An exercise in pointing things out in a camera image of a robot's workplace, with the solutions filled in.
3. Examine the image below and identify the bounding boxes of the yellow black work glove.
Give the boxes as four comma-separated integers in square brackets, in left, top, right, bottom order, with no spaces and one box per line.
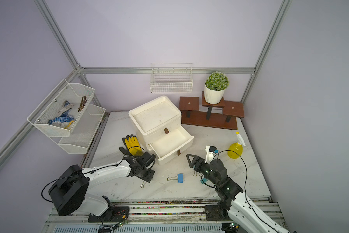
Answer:
[119,135,144,157]

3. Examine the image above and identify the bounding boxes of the white mesh upper bin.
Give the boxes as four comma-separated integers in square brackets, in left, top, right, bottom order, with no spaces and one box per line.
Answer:
[27,79,95,137]

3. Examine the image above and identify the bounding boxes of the white drawer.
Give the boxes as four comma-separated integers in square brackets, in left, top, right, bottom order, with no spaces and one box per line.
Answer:
[149,126,194,166]

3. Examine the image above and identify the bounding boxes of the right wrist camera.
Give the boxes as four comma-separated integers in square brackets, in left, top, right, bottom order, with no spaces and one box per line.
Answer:
[205,146,219,164]

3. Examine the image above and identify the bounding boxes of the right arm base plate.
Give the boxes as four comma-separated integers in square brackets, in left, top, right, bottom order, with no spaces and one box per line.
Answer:
[205,201,231,221]

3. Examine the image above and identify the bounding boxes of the green plant in white pot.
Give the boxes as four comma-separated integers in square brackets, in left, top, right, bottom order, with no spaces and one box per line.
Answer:
[205,71,229,104]

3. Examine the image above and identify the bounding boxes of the brown wooden stepped shelf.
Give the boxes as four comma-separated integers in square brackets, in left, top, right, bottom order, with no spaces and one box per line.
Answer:
[179,94,244,130]

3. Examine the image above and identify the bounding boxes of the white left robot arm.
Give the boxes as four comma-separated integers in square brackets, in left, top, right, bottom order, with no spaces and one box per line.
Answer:
[49,152,156,222]

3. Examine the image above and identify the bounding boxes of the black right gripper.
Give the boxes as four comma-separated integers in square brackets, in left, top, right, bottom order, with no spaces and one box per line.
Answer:
[187,153,219,186]

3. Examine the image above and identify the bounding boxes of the white three-drawer cabinet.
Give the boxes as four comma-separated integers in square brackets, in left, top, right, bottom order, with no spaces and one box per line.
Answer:
[128,96,181,150]

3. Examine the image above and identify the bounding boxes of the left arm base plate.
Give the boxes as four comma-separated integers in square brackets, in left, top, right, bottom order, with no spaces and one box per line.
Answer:
[88,196,130,223]

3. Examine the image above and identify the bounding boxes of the white mesh lower bin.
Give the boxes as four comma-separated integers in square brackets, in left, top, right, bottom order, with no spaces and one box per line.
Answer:
[52,104,105,154]

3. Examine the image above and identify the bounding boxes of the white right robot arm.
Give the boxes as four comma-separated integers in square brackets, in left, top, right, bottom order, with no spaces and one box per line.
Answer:
[186,154,289,233]

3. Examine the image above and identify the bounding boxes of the white mesh bin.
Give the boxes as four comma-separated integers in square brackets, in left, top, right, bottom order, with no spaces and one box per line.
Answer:
[52,104,105,154]
[27,79,95,137]

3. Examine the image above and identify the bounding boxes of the yellow spray bottle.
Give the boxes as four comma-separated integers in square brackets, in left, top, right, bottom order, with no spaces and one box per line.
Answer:
[227,132,246,159]

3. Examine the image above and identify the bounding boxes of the blue white cloth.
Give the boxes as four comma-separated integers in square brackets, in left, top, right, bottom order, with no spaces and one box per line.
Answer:
[48,100,75,130]

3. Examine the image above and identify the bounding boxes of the brown wooden clothespins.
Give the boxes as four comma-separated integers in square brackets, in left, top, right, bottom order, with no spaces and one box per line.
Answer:
[78,96,87,112]

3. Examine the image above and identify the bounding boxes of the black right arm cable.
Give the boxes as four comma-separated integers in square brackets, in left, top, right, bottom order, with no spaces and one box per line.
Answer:
[213,150,283,233]

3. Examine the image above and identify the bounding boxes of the white wire wall basket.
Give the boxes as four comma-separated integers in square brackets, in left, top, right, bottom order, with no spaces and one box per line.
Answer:
[150,63,193,94]

